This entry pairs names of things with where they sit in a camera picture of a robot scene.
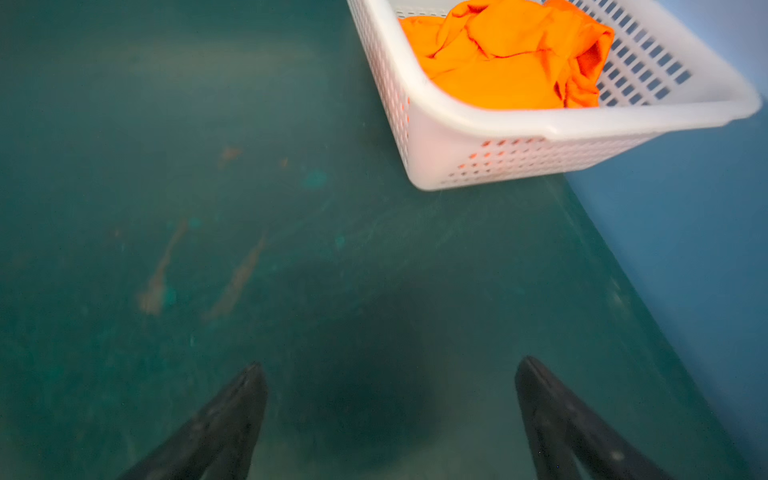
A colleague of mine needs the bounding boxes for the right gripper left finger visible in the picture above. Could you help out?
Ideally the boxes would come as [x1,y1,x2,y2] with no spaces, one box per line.
[120,362,268,480]

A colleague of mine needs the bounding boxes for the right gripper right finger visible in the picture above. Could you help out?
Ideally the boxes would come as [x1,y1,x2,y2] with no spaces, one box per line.
[515,356,671,480]

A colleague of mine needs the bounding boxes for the white plastic laundry basket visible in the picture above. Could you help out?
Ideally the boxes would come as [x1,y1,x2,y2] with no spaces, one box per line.
[349,1,762,191]

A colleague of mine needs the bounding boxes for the orange t shirt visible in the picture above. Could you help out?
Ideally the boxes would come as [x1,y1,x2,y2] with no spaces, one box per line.
[400,0,615,110]

